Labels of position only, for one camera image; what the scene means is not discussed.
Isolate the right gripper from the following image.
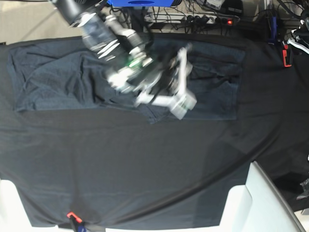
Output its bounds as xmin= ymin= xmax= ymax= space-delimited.
xmin=106 ymin=36 xmax=197 ymax=120

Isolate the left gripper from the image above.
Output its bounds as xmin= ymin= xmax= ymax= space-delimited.
xmin=286 ymin=14 xmax=309 ymax=54

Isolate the dark grey T-shirt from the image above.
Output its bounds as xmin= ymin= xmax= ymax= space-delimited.
xmin=7 ymin=41 xmax=244 ymax=123

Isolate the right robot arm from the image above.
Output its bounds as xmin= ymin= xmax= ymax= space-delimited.
xmin=51 ymin=0 xmax=197 ymax=119

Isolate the orange black clamp right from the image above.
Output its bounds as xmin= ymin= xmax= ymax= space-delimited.
xmin=282 ymin=44 xmax=293 ymax=68

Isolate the white power strip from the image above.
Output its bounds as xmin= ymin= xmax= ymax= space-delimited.
xmin=144 ymin=12 xmax=240 ymax=26

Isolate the black table cloth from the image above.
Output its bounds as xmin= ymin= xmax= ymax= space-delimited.
xmin=0 ymin=33 xmax=309 ymax=230

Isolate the black stand column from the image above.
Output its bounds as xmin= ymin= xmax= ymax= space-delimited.
xmin=128 ymin=7 xmax=148 ymax=32

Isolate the blue plastic box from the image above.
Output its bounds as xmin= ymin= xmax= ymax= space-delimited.
xmin=107 ymin=0 xmax=174 ymax=7

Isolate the white foam block right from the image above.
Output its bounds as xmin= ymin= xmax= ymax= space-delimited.
xmin=200 ymin=160 xmax=307 ymax=232

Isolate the white foam block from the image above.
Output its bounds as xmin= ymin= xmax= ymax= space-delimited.
xmin=200 ymin=160 xmax=307 ymax=232
xmin=0 ymin=180 xmax=59 ymax=232

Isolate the orange blue clamp bottom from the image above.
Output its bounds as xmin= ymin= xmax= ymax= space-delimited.
xmin=67 ymin=212 xmax=87 ymax=232

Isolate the white foam block left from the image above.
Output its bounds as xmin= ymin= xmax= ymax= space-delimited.
xmin=0 ymin=180 xmax=59 ymax=232

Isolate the blue clamp handle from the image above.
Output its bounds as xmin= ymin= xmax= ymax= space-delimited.
xmin=269 ymin=16 xmax=277 ymax=44

